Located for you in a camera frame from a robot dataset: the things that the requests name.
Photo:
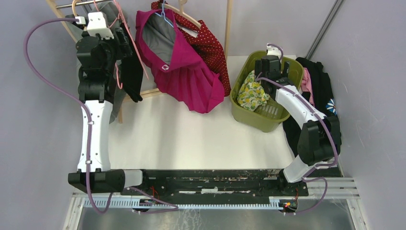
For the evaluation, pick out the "red polka dot skirt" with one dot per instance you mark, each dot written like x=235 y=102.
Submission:
x=196 y=41

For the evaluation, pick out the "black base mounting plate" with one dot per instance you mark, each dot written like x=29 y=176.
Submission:
x=219 y=187

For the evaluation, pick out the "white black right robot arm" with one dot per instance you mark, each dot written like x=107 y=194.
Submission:
x=320 y=138

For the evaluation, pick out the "pink garment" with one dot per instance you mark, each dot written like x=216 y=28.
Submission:
x=306 y=85

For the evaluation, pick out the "yellow lemon print garment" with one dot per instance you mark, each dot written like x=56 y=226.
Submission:
x=251 y=94

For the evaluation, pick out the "metal wall rail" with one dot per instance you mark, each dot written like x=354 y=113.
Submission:
x=324 y=28

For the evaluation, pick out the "olive green laundry basket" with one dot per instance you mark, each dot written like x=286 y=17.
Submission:
x=265 y=118

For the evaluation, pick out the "grey skirt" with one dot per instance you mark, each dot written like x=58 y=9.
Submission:
x=111 y=12

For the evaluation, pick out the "magenta pleated skirt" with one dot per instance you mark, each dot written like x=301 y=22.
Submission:
x=176 y=67

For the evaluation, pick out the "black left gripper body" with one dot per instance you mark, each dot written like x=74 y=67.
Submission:
x=109 y=47

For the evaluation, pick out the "aluminium rail frame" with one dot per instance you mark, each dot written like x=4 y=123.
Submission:
x=334 y=205

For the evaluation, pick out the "black floral garment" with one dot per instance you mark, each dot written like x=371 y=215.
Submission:
x=323 y=98

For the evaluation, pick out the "wooden clothes rack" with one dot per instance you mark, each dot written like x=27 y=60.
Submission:
x=56 y=9

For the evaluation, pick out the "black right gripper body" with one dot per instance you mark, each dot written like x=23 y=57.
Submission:
x=257 y=70

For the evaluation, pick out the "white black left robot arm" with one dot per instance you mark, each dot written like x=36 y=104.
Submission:
x=97 y=87

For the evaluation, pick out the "wooden hanger with grey skirt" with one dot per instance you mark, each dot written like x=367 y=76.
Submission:
x=73 y=7

